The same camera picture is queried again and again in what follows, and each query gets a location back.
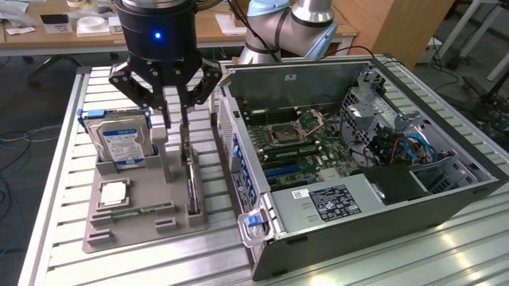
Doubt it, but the white flat box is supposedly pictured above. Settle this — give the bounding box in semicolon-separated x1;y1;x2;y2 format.
76;22;112;39

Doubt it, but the white paper card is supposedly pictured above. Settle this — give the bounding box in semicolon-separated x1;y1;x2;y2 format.
5;26;35;36

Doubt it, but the blue wire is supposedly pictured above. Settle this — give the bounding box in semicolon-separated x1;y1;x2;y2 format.
399;133;435;164

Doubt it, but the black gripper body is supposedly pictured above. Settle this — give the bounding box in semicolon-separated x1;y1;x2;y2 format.
114;0;204;89

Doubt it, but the white tape roll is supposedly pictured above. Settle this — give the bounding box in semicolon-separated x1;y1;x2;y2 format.
77;16;105;30

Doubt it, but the black wire bundle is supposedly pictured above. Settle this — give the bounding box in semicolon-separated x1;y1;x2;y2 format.
364;133;402;166

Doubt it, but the black open PC case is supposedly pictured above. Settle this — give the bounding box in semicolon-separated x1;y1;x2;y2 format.
208;53;509;282

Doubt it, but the tall metal disk bay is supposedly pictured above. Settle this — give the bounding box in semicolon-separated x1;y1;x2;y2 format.
340;86;400;144

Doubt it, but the green RAM stick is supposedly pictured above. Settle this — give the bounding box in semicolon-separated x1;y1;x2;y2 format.
94;205;172;217

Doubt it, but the silver CPU chip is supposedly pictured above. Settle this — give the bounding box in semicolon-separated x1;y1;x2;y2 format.
98;182;128;207

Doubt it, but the small white box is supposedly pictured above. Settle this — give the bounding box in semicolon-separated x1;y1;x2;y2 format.
106;16;124;35

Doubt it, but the grey parts rack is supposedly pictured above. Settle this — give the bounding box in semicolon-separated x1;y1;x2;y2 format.
81;125;210;254

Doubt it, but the metal socket cover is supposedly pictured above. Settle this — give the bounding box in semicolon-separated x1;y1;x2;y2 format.
291;106;325;128

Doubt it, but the clear plastic bag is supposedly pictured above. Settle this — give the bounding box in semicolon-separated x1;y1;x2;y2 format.
0;0;37;28

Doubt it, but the blue expansion slot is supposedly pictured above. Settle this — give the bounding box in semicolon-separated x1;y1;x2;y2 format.
264;164;301;177

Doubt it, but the hard disk in blue caddy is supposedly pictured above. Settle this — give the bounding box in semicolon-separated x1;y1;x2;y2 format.
77;104;154;171

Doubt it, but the grey power supply unit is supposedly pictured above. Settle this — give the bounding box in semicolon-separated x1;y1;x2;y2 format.
260;173;398;234

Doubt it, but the black chair base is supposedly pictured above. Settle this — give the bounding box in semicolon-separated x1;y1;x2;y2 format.
23;52;82;89

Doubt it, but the low metal disk bay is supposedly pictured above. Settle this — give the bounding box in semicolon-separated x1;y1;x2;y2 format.
407;156;480;195

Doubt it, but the white paper stack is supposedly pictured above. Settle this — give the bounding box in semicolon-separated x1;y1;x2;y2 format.
215;13;248;37

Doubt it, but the CPU socket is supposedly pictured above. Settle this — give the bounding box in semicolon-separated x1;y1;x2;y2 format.
268;122;305;147

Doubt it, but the graphics card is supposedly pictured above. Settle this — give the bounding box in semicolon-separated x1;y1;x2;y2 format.
177;122;202;216

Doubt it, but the wooden cabinet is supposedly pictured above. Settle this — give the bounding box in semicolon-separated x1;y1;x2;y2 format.
331;0;456;69

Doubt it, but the white box black top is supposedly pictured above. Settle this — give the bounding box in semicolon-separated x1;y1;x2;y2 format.
38;14;73;34

